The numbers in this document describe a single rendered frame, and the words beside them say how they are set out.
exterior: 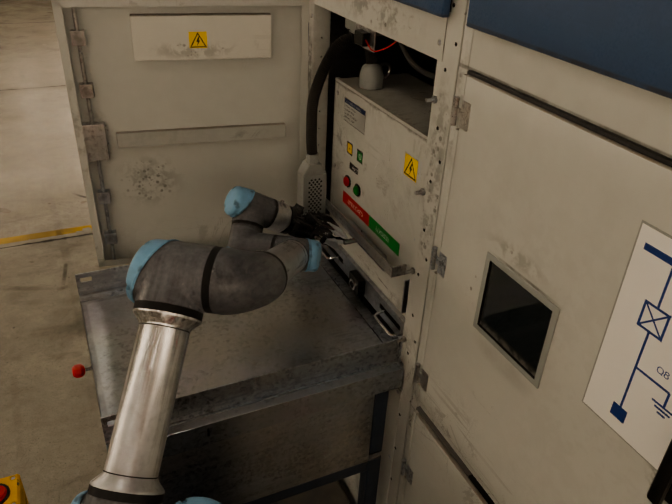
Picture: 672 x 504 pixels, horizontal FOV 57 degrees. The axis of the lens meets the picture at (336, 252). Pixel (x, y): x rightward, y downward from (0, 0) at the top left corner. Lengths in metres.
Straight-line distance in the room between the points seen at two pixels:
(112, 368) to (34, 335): 1.64
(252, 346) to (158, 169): 0.59
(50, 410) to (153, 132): 1.38
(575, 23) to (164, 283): 0.72
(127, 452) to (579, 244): 0.74
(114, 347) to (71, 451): 1.02
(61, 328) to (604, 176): 2.68
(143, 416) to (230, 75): 1.02
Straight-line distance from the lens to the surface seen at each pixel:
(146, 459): 1.06
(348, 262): 1.77
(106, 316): 1.74
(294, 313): 1.68
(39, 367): 3.00
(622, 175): 0.87
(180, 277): 1.05
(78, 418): 2.71
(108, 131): 1.81
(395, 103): 1.55
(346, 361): 1.47
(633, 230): 0.87
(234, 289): 1.04
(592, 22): 0.90
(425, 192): 1.29
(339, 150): 1.74
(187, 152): 1.83
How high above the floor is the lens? 1.85
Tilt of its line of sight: 31 degrees down
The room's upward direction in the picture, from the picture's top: 3 degrees clockwise
